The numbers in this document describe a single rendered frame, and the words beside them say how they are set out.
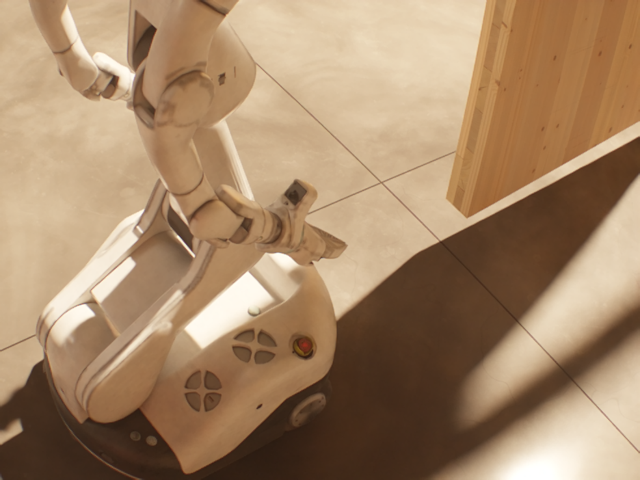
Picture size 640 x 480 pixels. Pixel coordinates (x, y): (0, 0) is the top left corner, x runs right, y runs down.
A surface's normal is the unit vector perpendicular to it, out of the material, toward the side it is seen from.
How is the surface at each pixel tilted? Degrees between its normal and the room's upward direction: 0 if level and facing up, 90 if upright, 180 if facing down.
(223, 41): 87
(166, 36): 72
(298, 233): 67
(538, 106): 90
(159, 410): 38
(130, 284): 23
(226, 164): 89
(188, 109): 90
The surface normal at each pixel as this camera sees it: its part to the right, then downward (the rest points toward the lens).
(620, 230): 0.13, -0.69
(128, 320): -0.18, -0.48
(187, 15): -0.19, 0.27
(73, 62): 0.59, 0.52
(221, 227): 0.73, 0.61
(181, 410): -0.36, -0.31
